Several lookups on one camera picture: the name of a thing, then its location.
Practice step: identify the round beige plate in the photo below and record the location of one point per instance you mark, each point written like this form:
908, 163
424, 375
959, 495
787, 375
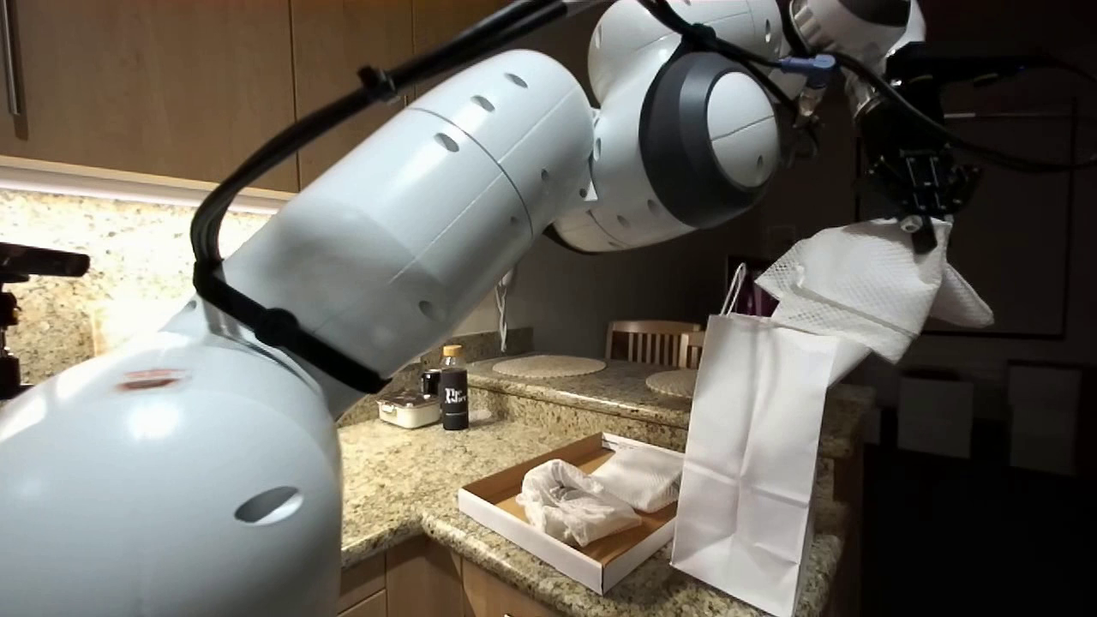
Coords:
551, 369
673, 385

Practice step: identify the folded white cloth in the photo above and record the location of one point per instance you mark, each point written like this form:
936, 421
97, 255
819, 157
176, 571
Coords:
640, 475

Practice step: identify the wooden upper cabinet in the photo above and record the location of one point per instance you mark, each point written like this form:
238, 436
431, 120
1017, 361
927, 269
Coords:
139, 79

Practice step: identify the white cube stool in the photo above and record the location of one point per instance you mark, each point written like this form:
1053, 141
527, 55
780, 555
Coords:
1044, 415
935, 411

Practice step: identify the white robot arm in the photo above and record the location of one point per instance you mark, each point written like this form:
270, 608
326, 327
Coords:
398, 251

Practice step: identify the flat cardboard box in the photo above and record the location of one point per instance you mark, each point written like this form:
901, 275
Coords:
501, 500

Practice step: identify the small white tray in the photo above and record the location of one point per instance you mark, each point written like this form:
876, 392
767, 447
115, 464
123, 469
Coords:
407, 411

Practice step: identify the wooden lower cabinet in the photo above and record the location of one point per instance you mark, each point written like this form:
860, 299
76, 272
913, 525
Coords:
456, 582

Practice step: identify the black camera on tripod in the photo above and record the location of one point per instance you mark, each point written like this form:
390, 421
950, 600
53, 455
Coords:
36, 264

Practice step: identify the wooden chair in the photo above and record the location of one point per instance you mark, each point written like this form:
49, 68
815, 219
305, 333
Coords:
693, 348
645, 341

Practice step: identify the crumpled white cloth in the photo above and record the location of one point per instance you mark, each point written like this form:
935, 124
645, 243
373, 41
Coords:
569, 500

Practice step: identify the wooden cabinet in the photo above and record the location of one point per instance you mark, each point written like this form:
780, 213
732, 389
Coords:
139, 79
456, 582

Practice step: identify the white paper bag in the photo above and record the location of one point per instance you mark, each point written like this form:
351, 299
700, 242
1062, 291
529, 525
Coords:
757, 467

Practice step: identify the dark bottle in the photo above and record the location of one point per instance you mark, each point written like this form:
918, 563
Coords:
455, 395

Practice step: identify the thin white pole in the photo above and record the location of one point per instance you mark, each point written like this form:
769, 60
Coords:
507, 301

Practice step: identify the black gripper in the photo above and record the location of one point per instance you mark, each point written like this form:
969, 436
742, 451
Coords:
911, 132

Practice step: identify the wall projection screen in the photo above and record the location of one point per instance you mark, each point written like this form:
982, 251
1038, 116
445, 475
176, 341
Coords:
1031, 251

